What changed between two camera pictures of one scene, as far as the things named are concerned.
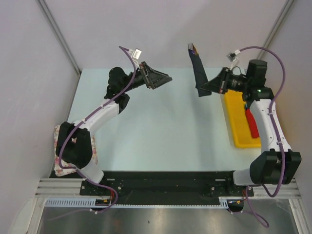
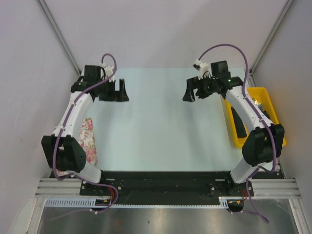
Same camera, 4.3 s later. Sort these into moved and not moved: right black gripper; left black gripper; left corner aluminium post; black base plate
Moved: right black gripper; left black gripper
Not moved: left corner aluminium post; black base plate
